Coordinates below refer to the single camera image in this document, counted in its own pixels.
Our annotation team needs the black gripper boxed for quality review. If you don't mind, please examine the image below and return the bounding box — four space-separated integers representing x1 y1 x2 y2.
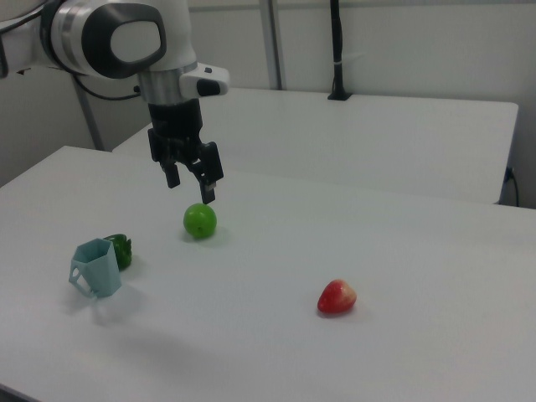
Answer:
147 99 224 205

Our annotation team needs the light blue hexagonal mug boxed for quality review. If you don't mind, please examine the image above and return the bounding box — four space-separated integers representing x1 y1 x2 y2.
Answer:
68 237 123 299

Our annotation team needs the green apple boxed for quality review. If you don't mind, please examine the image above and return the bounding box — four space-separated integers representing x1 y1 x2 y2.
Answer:
183 202 219 240

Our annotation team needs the green bell pepper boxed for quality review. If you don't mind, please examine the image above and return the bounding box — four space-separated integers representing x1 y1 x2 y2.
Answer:
103 233 134 271

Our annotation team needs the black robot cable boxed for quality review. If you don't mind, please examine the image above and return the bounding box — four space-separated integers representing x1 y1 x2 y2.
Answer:
71 73 143 101

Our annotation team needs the grey metal frame post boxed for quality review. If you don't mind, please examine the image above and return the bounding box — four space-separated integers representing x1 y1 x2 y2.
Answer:
74 77 106 152
258 0 286 91

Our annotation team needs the black camera stand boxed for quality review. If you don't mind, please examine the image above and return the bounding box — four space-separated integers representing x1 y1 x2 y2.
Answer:
327 0 353 101

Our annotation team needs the black wall cable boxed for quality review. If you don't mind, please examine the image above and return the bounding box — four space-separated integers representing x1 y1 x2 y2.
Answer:
505 166 520 207

